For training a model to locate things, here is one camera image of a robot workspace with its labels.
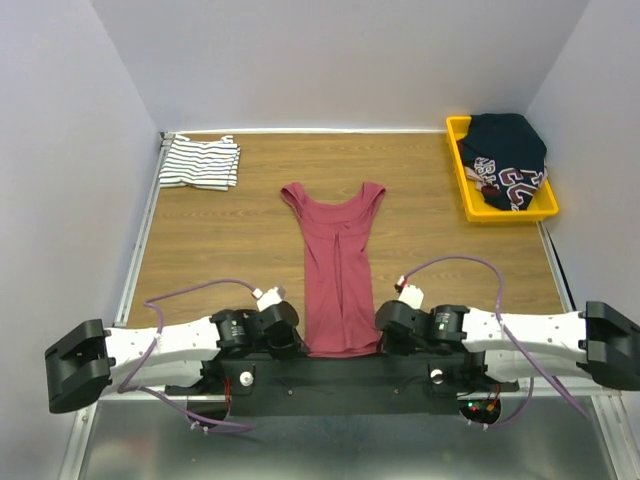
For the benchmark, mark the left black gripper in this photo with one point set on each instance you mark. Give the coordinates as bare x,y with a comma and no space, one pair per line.
292,347

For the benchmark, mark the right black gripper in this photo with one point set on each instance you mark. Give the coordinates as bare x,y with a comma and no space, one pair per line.
393,343

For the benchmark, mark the maroon red tank top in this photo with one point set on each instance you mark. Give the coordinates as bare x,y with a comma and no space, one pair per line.
339,303

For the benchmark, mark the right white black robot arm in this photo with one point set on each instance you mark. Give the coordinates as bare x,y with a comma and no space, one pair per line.
598,343

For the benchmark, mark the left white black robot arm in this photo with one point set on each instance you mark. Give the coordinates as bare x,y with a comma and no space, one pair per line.
186,359

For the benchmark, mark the striped white folded tank top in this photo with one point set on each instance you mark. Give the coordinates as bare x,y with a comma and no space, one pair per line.
207,165

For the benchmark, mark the navy printed tank top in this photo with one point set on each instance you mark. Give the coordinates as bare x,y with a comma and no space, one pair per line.
508,139

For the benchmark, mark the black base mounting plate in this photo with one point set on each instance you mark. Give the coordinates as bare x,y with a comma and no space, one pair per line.
259,385

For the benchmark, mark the yellow plastic tray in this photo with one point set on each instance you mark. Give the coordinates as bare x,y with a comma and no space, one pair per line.
493,195

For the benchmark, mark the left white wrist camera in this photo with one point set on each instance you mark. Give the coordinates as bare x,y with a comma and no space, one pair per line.
268,298

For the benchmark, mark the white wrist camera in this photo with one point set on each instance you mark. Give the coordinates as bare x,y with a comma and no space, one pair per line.
409,294
268,298

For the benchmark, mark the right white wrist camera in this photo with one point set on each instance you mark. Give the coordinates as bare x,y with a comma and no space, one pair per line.
409,294

